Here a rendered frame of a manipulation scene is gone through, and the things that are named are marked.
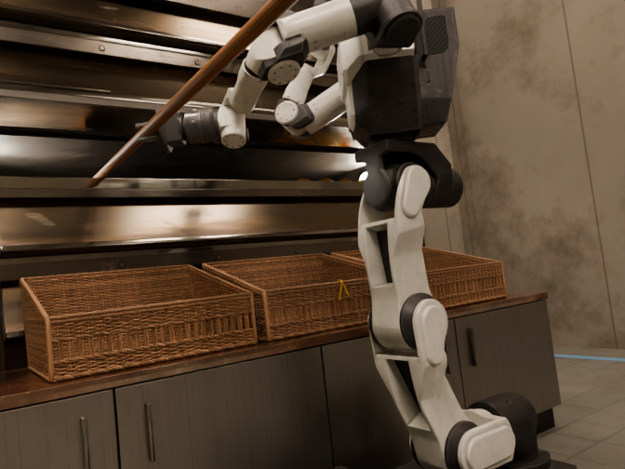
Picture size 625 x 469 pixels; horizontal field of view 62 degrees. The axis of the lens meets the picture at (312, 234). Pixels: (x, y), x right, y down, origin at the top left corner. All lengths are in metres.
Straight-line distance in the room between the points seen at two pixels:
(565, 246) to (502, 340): 2.31
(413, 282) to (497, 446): 0.47
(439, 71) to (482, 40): 3.67
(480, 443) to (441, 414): 0.12
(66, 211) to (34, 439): 0.84
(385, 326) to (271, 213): 1.00
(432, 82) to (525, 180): 3.29
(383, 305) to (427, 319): 0.12
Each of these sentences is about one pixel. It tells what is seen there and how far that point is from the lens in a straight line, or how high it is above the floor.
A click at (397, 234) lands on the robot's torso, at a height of 0.84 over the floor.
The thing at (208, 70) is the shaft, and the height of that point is 1.18.
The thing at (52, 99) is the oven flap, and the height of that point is 1.39.
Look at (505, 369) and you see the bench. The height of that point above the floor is 0.31.
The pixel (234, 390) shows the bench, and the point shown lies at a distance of 1.47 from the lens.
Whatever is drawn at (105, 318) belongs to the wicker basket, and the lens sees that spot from 1.39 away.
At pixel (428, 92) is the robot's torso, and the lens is 1.37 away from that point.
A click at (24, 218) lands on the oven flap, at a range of 1.90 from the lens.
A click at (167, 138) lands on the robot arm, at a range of 1.44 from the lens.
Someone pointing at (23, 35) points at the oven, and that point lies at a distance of 2.07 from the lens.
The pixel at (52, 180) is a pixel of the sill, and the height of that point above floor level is 1.17.
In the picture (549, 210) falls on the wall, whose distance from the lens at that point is 4.50.
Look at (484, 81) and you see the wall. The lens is 4.96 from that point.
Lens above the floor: 0.76
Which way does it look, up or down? 5 degrees up
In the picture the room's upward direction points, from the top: 6 degrees counter-clockwise
